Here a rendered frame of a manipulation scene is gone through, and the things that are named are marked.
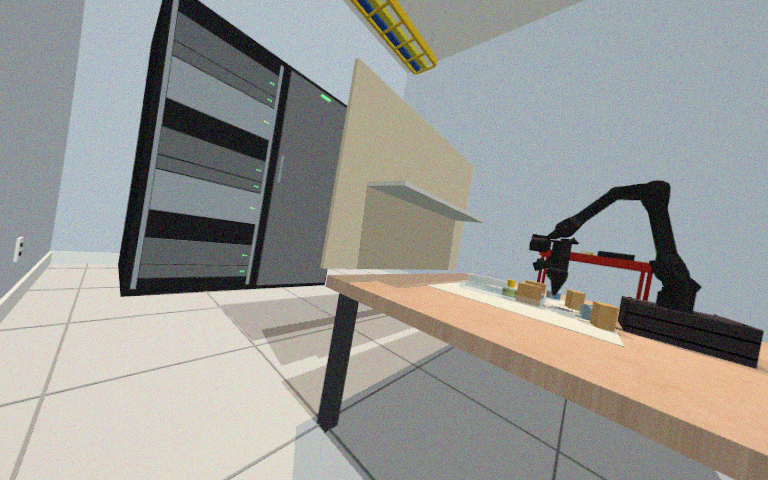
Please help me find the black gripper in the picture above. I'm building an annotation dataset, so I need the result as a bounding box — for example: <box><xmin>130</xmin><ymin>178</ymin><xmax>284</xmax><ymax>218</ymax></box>
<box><xmin>546</xmin><ymin>253</ymin><xmax>570</xmax><ymax>295</ymax></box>

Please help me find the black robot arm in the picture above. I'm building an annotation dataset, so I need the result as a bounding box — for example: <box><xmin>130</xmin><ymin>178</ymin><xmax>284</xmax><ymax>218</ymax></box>
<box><xmin>529</xmin><ymin>181</ymin><xmax>702</xmax><ymax>314</ymax></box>

